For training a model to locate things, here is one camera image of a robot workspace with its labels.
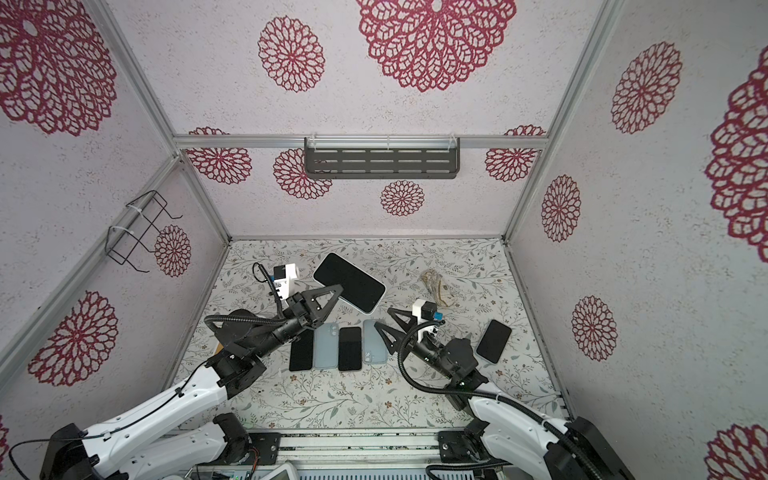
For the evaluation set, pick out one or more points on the pale green phone case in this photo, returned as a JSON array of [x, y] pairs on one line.
[[374, 348], [326, 347]]

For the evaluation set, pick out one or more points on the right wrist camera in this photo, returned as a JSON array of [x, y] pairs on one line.
[[425, 311]]

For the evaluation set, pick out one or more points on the black phone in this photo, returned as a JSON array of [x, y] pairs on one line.
[[360, 289], [493, 341]]

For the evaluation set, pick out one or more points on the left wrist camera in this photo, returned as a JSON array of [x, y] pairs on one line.
[[284, 278]]

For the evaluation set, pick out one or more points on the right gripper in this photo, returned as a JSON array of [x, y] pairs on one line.
[[417, 335]]

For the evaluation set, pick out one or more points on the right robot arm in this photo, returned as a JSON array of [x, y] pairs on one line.
[[503, 431]]

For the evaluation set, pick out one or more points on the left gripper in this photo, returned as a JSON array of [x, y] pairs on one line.
[[304, 304]]

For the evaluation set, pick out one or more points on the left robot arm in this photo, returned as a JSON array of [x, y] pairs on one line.
[[135, 444]]

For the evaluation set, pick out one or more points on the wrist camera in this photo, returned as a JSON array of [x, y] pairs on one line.
[[425, 311], [284, 278]]

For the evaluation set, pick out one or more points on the grey metal wall shelf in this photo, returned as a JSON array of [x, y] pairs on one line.
[[382, 160]]

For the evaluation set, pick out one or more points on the black wire wall rack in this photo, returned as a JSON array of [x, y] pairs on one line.
[[147, 209]]

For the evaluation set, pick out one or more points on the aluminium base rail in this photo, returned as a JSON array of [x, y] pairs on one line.
[[390, 453]]

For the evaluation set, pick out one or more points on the crumpled clear plastic bag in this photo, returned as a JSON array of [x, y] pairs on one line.
[[443, 294]]

